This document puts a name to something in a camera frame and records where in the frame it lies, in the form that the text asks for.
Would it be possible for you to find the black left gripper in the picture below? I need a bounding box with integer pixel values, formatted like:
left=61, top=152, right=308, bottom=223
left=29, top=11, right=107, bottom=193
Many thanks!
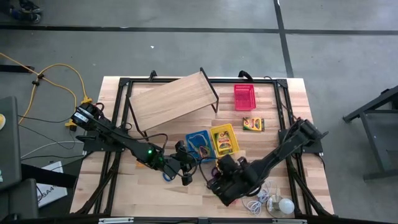
left=169, top=139, right=200, bottom=187

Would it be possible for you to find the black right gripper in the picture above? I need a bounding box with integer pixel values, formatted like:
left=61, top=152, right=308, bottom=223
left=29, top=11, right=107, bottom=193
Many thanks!
left=207, top=154, right=261, bottom=207

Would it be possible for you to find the wide tan rubber band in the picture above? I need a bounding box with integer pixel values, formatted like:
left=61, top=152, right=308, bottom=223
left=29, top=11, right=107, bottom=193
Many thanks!
left=188, top=133, right=211, bottom=156

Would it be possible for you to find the blue plastic basket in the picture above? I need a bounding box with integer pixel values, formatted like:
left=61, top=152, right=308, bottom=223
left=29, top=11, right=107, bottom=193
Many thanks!
left=185, top=129, right=216, bottom=163

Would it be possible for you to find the yellow plastic basket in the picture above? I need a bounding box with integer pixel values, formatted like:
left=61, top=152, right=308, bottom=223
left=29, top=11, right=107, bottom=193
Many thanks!
left=210, top=123, right=241, bottom=157

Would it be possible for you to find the clear round dish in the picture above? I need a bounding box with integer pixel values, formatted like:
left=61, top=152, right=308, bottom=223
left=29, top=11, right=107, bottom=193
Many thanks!
left=266, top=194, right=292, bottom=218

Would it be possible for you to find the white light bulb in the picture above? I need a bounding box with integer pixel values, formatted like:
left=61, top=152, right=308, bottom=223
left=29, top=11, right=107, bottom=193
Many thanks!
left=267, top=198, right=295, bottom=215

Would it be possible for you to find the wooden shelf riser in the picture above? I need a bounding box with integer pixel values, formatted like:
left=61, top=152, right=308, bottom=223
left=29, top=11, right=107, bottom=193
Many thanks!
left=127, top=67, right=220, bottom=141

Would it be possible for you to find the pink plastic basket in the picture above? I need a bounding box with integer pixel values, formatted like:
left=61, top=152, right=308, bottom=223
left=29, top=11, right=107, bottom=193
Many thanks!
left=233, top=83, right=257, bottom=111

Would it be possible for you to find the white cardboard box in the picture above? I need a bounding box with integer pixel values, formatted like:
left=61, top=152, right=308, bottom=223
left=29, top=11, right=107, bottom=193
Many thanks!
left=36, top=161, right=68, bottom=208

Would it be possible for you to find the black flat bar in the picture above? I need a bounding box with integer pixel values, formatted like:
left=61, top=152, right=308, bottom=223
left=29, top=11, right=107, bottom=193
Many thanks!
left=0, top=64, right=35, bottom=74
left=20, top=163, right=78, bottom=190

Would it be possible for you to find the black metal stand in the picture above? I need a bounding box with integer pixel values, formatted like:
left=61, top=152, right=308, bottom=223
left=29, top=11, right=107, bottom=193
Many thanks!
left=343, top=85, right=398, bottom=182

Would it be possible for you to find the dark grey cart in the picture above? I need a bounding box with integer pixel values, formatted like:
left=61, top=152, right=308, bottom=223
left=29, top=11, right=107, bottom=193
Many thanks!
left=0, top=95, right=40, bottom=220

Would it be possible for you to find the person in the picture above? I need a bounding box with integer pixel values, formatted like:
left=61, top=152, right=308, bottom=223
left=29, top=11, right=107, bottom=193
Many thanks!
left=8, top=0, right=43, bottom=24

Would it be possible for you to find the white charger with cable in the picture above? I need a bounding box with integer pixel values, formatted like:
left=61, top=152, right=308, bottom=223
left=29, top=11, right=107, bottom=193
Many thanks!
left=241, top=181, right=272, bottom=217

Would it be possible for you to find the black metal rig frame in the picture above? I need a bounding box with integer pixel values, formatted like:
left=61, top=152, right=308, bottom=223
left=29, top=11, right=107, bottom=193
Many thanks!
left=70, top=70, right=335, bottom=218

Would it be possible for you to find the yellow extension cord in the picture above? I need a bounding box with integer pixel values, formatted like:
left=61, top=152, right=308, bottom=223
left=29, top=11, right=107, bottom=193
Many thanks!
left=0, top=52, right=93, bottom=130

